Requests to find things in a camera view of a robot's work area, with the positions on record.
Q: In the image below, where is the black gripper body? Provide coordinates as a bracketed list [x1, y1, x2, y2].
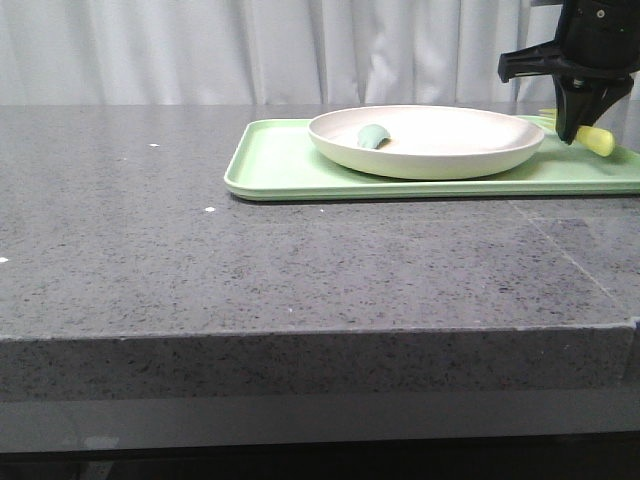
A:
[498, 1, 639, 83]

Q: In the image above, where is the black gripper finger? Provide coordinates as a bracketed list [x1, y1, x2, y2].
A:
[575, 75, 634, 131]
[552, 74, 588, 144]

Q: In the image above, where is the yellow plastic fork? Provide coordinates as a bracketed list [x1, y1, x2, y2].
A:
[539, 108, 616, 157]

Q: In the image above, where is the beige round plate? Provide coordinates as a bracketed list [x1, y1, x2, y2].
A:
[308, 105, 545, 180]

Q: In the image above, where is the dark green plastic spoon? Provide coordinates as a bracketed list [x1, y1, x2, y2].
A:
[357, 124, 391, 150]

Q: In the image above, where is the light green plastic tray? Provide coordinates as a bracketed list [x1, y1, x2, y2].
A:
[224, 119, 639, 202]

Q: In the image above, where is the grey pleated curtain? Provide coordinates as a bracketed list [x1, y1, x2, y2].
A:
[1, 1, 560, 105]

